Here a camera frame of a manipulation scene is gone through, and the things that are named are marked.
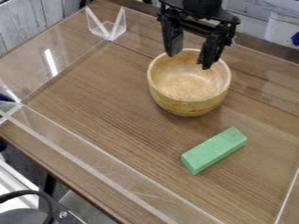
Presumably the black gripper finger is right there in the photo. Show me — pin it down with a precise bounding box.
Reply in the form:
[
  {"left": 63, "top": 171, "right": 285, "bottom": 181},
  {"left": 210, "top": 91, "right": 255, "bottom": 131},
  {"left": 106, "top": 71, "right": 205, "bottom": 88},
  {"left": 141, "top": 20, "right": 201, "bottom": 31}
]
[
  {"left": 159, "top": 15, "right": 183, "bottom": 57},
  {"left": 197, "top": 24, "right": 237, "bottom": 70}
]

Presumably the black cable loop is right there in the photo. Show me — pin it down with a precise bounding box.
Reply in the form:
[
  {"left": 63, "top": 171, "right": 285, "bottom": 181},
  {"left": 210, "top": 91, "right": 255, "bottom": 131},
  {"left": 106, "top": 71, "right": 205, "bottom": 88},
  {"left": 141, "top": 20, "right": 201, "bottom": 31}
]
[{"left": 0, "top": 189, "right": 56, "bottom": 224}]

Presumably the white bin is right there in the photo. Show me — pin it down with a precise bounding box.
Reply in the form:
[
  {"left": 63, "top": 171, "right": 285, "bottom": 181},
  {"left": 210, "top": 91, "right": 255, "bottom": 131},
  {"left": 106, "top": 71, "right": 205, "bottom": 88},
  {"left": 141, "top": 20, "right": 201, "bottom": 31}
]
[{"left": 265, "top": 8, "right": 299, "bottom": 50}]

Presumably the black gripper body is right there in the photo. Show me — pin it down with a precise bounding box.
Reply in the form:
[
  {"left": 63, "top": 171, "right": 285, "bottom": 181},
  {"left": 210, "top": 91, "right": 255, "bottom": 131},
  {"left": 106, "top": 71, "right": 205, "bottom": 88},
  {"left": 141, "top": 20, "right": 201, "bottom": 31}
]
[{"left": 158, "top": 0, "right": 241, "bottom": 37}]

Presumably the green rectangular block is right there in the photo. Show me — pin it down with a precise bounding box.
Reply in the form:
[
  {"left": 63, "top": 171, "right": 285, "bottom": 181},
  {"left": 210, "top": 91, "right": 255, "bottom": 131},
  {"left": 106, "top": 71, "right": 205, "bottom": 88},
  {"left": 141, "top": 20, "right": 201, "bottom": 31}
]
[{"left": 182, "top": 127, "right": 249, "bottom": 175}]

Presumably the black table leg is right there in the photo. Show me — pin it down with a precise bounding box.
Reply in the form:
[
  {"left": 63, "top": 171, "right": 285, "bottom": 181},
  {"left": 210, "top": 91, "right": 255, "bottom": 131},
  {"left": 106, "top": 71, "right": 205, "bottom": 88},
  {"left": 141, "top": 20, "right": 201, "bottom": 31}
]
[{"left": 43, "top": 174, "right": 58, "bottom": 197}]

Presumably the clear acrylic front wall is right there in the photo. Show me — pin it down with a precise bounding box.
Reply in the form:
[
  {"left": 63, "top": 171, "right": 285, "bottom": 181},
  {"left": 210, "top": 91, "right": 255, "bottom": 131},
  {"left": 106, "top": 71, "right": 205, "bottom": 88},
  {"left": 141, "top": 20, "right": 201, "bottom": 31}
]
[{"left": 0, "top": 85, "right": 223, "bottom": 224}]

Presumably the light wooden bowl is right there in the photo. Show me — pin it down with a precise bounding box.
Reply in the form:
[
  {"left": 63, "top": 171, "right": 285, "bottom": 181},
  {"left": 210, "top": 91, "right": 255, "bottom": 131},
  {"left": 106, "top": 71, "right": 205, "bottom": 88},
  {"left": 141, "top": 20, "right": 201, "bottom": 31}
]
[{"left": 147, "top": 48, "right": 233, "bottom": 117}]

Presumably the clear acrylic corner bracket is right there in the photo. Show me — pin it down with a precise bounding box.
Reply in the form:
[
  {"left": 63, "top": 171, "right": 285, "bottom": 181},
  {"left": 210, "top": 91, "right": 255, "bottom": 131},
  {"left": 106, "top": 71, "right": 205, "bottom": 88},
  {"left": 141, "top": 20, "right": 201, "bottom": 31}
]
[{"left": 84, "top": 7, "right": 127, "bottom": 41}]

